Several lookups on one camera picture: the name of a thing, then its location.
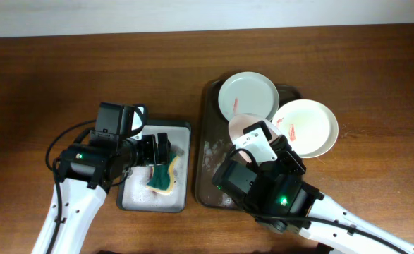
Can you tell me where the cream white plate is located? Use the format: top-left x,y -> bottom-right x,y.
272,99 -> 339,158

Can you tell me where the pink white plate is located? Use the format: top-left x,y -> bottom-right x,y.
229,114 -> 282,144

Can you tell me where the green and yellow sponge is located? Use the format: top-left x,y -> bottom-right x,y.
145,152 -> 180,195

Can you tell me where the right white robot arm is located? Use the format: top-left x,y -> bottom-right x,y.
212,136 -> 414,253

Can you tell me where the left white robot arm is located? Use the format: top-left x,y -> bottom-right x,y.
32,102 -> 171,253

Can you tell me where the small black soapy tray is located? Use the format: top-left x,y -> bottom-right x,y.
117,120 -> 191,213

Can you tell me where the brown plastic serving tray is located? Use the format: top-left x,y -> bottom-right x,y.
193,79 -> 303,211

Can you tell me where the pale green plate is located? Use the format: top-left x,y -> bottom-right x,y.
218,71 -> 279,121

